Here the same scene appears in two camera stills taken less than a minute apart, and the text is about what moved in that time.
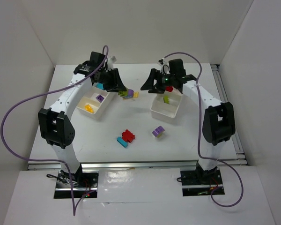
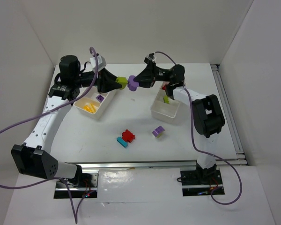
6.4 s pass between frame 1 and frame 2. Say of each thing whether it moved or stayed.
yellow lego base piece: stayed
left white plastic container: stayed
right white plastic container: stayed
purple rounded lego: stayed
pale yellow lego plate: moved
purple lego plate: stayed
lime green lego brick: moved
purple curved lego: moved
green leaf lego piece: stayed
